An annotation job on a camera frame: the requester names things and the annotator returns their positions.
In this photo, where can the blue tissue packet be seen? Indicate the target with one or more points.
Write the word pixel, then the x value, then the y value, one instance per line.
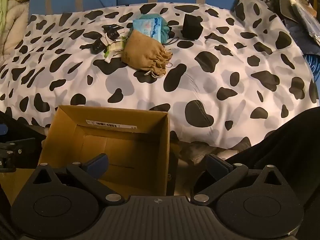
pixel 147 28

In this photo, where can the cow print blanket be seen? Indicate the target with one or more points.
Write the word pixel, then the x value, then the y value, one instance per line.
pixel 225 62

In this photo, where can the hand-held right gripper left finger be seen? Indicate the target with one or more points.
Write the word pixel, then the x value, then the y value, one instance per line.
pixel 98 162

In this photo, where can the teal bath loofah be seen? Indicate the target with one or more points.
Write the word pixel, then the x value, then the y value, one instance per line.
pixel 166 31

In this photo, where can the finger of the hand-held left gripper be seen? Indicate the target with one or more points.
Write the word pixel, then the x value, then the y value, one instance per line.
pixel 20 145
pixel 3 129

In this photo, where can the brown cardboard box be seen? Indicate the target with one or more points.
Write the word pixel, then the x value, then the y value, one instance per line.
pixel 120 142

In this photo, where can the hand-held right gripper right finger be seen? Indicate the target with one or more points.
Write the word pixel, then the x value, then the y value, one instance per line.
pixel 217 166

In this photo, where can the navy cloth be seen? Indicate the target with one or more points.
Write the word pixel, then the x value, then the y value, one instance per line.
pixel 296 35

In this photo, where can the green wet wipes packet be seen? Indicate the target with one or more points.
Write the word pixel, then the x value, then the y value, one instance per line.
pixel 116 45

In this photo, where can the beige quilt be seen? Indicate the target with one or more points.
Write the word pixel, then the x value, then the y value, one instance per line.
pixel 17 17

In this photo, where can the light green cloth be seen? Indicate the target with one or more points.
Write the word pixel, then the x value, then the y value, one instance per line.
pixel 3 7

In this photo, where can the person's black trousers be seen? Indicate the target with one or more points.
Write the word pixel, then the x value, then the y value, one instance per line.
pixel 287 145

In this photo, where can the black foam block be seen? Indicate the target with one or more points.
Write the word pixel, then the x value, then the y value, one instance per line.
pixel 191 27

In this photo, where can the small black item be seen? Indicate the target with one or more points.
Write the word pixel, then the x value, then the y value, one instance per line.
pixel 97 46

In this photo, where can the blue ribbed item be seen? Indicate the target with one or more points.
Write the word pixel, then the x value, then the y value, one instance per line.
pixel 312 66

